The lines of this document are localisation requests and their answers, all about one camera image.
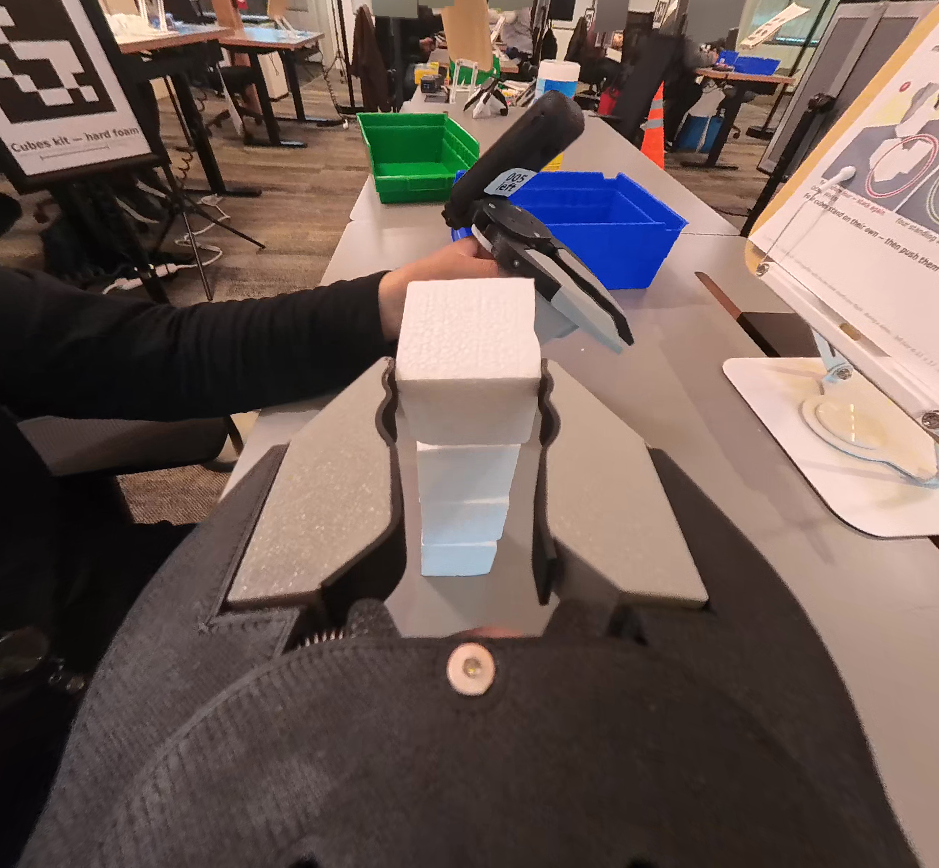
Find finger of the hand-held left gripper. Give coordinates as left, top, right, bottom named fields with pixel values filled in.
left=528, top=245, right=635, bottom=356
left=534, top=294, right=585, bottom=342

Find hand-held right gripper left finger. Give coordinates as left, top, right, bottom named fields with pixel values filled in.
left=224, top=358, right=408, bottom=608

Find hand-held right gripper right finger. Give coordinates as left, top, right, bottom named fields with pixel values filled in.
left=530, top=360, right=710, bottom=606

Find blue plastic bin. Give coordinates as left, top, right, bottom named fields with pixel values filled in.
left=455, top=171, right=689, bottom=291

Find white hard foam cube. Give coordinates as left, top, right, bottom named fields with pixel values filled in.
left=418, top=495, right=512, bottom=545
left=420, top=536, right=500, bottom=579
left=395, top=278, right=544, bottom=447
left=415, top=441, right=523, bottom=502

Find person's left forearm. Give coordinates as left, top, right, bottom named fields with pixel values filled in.
left=0, top=263, right=390, bottom=422

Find person's left hand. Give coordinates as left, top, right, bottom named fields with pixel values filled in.
left=378, top=236, right=509, bottom=342

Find black and white tool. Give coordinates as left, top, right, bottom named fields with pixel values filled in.
left=464, top=79, right=512, bottom=119

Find white wipes canister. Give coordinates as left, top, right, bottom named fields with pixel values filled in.
left=536, top=60, right=582, bottom=104

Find green plastic bin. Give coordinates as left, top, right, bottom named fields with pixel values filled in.
left=357, top=112, right=481, bottom=205

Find light wooden chair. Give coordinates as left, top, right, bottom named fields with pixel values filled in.
left=440, top=0, right=494, bottom=69

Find orange traffic cone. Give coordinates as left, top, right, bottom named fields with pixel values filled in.
left=640, top=82, right=666, bottom=170

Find blue box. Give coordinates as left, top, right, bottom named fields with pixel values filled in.
left=673, top=112, right=726, bottom=152

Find dark hanging coat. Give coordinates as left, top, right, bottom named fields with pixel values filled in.
left=351, top=6, right=390, bottom=113

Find grey chair seat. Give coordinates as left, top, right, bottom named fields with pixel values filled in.
left=18, top=417, right=245, bottom=476

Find black panel stand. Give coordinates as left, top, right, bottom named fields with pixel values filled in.
left=741, top=94, right=837, bottom=238

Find wooden top desk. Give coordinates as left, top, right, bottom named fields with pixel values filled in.
left=220, top=28, right=327, bottom=149
left=117, top=24, right=261, bottom=198

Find person's dark clothed body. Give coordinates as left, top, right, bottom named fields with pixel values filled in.
left=0, top=406, right=199, bottom=868

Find black easel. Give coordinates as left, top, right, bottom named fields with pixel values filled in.
left=44, top=164, right=267, bottom=304

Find grey display panel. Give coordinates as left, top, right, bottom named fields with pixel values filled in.
left=758, top=0, right=939, bottom=176

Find framed marker sign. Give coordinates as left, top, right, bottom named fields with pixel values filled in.
left=0, top=0, right=166, bottom=190

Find white floor cables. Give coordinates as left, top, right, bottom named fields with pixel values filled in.
left=103, top=245, right=224, bottom=297

